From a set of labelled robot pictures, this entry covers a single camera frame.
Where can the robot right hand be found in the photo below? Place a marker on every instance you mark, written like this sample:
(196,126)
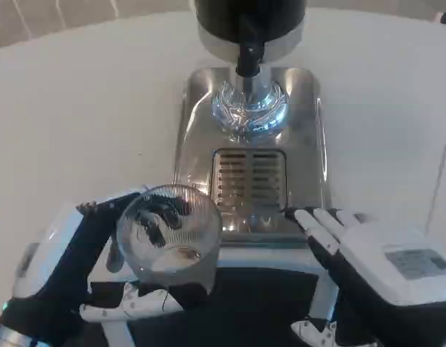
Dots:
(385,289)

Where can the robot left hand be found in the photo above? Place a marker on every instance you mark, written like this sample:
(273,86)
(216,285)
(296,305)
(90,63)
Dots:
(69,249)

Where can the clear ribbed glass cup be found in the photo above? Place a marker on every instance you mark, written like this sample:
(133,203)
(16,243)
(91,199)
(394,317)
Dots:
(172,235)

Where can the silver robot left forearm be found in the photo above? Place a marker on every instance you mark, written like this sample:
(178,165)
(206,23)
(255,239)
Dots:
(9,334)

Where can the white black robot torso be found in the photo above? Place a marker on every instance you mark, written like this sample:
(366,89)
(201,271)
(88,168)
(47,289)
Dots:
(244,311)

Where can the steel drip tray base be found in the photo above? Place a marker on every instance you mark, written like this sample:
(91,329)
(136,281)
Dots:
(305,144)

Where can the slotted steel drip grid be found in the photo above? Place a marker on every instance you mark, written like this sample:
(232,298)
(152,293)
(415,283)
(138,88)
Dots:
(249,177)

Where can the black dispenser tap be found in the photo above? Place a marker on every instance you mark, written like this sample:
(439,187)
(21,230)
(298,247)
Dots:
(248,59)

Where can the black steel drink dispenser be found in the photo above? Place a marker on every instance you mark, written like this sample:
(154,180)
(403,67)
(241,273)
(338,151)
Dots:
(222,21)

